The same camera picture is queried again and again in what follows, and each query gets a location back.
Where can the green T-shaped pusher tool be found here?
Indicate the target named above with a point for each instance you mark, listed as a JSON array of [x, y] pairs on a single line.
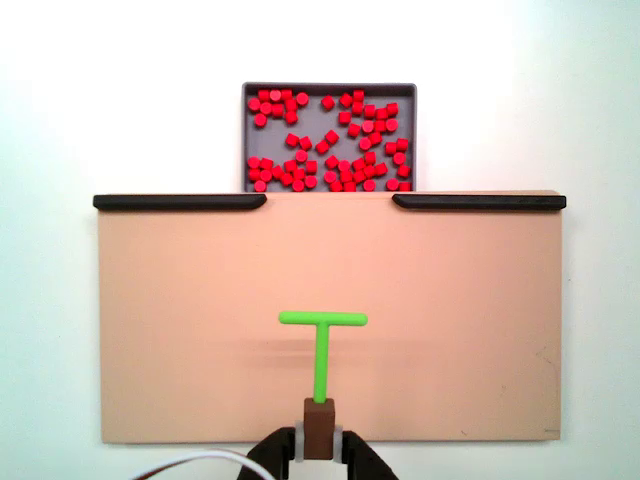
[[320, 350]]

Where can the red cylindrical granule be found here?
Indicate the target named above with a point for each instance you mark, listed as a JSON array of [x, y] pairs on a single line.
[[260, 186], [391, 147], [310, 181], [375, 137], [265, 95], [332, 161], [265, 175], [336, 186], [354, 130], [330, 176], [286, 179], [331, 136], [405, 186], [275, 95], [398, 158], [368, 126], [292, 140], [266, 163], [345, 176], [305, 144], [392, 185], [327, 102], [301, 155], [365, 144], [344, 117], [290, 165], [346, 99], [381, 113], [369, 185], [391, 125], [254, 174], [322, 146], [358, 95], [290, 105], [370, 158], [404, 171], [370, 111], [380, 168], [254, 104], [392, 108], [344, 165], [401, 145], [260, 119], [277, 110], [266, 107], [358, 164], [369, 171], [358, 176], [291, 117], [277, 171], [357, 107], [298, 186], [298, 173], [286, 94], [380, 125], [302, 98], [311, 166], [254, 162], [349, 186]]

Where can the grey tray container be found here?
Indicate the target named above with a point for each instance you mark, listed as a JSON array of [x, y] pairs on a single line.
[[320, 120]]

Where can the pink flat board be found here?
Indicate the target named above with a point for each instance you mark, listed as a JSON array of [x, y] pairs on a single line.
[[200, 300]]

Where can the black foam strip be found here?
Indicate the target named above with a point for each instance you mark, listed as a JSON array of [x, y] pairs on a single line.
[[180, 202], [480, 202]]

